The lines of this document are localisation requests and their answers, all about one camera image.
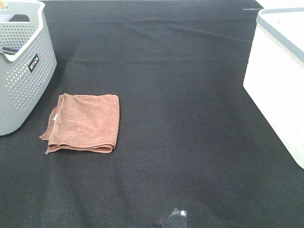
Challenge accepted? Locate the brown towel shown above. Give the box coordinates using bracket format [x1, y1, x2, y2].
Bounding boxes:
[40, 93, 120, 154]

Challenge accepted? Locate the black table cloth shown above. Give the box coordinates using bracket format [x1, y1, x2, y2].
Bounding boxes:
[0, 0, 304, 228]

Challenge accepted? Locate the clear tape piece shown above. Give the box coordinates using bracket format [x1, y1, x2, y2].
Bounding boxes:
[152, 208, 188, 228]

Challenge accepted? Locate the white storage box grey rim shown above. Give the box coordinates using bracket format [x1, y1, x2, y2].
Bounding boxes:
[243, 8, 304, 167]

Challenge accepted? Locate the grey perforated plastic basket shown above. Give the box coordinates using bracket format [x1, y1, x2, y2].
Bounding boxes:
[0, 0, 57, 135]

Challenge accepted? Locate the dark item inside basket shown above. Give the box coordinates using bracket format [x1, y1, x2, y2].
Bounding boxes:
[0, 47, 19, 55]

